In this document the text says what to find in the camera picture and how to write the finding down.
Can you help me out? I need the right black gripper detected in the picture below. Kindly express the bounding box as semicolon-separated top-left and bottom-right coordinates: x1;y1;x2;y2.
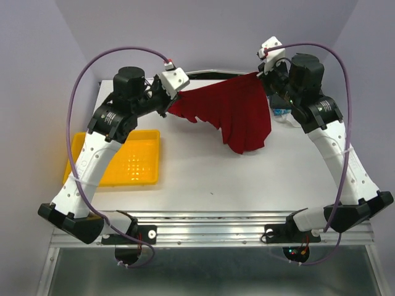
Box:
259;57;302;106

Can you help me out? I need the red skirt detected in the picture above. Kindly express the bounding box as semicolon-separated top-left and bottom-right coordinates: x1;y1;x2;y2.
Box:
168;72;272;154

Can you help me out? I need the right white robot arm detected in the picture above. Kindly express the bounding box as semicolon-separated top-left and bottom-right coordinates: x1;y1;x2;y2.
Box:
258;54;394;244

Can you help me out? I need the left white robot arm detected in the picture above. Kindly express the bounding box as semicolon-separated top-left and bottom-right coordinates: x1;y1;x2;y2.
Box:
38;65;189;244

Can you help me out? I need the blue floral skirt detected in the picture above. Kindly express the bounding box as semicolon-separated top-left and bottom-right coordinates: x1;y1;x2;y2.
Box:
268;94;291;117

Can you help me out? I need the white paper sheet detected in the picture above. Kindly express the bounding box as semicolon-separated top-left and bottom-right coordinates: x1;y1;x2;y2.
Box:
272;109;301;128

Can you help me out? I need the yellow plastic tray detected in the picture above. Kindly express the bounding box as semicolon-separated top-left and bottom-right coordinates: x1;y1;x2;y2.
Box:
70;129;160;187

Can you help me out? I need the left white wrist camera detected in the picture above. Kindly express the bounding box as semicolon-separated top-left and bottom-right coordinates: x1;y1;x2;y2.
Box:
159;67;190;97

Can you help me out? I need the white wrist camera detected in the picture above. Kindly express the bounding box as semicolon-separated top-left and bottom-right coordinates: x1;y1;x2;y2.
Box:
159;67;190;97
257;36;286;75

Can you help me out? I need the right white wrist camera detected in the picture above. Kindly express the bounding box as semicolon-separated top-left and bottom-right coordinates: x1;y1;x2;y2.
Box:
257;36;286;75

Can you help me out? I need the aluminium mounting rail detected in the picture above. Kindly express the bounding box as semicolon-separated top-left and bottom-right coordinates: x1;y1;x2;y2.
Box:
50;211;375;249

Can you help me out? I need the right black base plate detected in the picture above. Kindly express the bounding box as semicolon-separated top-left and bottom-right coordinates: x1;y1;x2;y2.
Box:
260;224;322;263

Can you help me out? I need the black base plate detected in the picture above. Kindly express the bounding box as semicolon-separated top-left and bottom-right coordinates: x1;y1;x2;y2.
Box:
101;224;157;269
260;224;322;263

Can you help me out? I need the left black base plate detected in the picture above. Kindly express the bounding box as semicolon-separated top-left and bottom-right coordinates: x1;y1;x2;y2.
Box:
101;224;157;269

